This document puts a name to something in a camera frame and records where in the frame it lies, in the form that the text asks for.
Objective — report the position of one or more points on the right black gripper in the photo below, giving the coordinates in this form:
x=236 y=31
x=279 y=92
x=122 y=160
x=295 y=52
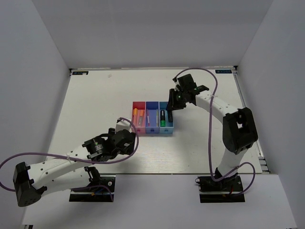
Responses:
x=172 y=104

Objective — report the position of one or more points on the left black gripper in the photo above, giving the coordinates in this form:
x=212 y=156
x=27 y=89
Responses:
x=128 y=150

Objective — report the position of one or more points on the green cap black marker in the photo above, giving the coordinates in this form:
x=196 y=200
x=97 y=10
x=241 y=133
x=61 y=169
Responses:
x=162 y=118

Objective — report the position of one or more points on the red thin pen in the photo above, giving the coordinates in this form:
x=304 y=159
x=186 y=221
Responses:
x=147 y=118

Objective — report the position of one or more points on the purple cap black marker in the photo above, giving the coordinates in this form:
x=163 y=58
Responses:
x=170 y=116

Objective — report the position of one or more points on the yellow thin pen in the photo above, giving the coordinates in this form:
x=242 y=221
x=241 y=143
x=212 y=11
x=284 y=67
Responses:
x=157 y=118

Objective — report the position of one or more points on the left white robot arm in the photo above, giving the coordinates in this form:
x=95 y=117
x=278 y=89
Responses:
x=74 y=171

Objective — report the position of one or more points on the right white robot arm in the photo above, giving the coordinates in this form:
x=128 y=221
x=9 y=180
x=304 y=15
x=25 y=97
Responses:
x=239 y=132

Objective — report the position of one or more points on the light blue container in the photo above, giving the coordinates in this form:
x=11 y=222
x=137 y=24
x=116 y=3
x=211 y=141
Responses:
x=165 y=127

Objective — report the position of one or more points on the pink container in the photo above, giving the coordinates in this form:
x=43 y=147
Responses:
x=140 y=106

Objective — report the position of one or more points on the right corner label sticker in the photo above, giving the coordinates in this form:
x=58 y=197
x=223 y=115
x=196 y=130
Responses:
x=223 y=71

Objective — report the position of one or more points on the corner label sticker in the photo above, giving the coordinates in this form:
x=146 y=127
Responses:
x=80 y=73
x=223 y=71

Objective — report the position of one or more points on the left corner label sticker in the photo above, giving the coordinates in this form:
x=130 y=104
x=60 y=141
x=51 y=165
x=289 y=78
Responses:
x=80 y=73

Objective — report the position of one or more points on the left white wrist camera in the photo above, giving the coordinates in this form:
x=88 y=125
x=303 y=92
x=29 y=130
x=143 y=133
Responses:
x=123 y=124

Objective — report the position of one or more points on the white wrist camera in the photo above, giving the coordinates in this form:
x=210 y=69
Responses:
x=123 y=124
x=177 y=86

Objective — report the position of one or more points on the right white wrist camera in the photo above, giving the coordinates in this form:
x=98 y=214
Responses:
x=177 y=86

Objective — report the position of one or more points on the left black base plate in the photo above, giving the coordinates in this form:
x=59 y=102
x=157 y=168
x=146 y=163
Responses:
x=104 y=192

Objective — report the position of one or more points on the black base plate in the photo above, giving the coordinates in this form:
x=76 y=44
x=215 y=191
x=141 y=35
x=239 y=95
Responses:
x=227 y=190
x=104 y=192

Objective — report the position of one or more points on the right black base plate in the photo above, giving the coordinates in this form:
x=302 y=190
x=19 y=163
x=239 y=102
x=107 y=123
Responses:
x=227 y=190

